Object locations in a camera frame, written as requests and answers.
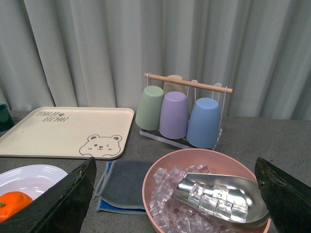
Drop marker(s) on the white grey curtain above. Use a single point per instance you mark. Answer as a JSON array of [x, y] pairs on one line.
[[94, 53]]

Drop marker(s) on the light green cup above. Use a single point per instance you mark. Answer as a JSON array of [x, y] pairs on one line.
[[149, 108]]

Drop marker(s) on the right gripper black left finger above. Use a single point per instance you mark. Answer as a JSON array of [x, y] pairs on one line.
[[61, 209]]

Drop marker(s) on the beige cup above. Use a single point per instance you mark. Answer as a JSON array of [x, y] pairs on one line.
[[169, 87]]

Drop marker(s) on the clear fake ice cubes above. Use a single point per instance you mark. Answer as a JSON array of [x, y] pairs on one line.
[[173, 216]]

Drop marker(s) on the blue cup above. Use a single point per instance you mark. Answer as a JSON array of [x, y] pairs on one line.
[[203, 129]]

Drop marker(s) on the orange mandarin fruit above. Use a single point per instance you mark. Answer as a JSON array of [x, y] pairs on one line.
[[12, 202]]

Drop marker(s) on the cream bear tray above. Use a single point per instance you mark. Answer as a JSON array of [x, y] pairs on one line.
[[69, 132]]

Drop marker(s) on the dark green mug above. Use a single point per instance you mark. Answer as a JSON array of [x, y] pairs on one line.
[[6, 121]]

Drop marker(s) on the blue grey cloth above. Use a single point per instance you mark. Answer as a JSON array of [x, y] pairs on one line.
[[120, 187]]

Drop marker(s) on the white round plate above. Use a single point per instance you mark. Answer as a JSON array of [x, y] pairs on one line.
[[32, 180]]

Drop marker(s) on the metal ice scoop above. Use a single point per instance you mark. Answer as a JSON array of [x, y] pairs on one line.
[[238, 187]]

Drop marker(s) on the purple cup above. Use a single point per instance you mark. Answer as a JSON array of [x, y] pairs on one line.
[[174, 115]]

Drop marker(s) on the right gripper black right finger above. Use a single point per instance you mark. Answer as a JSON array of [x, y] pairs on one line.
[[287, 199]]

